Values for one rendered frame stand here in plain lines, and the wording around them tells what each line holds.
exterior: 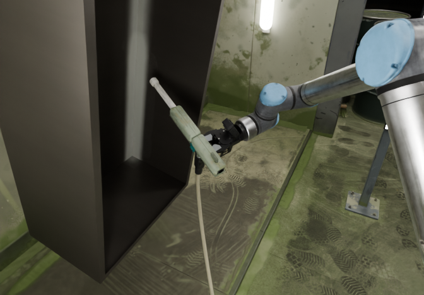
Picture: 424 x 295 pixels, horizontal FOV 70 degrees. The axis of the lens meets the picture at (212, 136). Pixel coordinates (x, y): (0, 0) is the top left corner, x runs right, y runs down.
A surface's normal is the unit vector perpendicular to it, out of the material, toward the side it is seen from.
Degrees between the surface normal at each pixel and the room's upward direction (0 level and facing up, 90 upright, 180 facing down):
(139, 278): 0
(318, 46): 90
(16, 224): 57
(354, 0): 90
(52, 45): 90
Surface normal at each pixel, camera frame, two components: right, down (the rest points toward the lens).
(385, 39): -0.97, 0.04
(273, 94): 0.04, -0.55
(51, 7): -0.45, 0.46
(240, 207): 0.00, -0.85
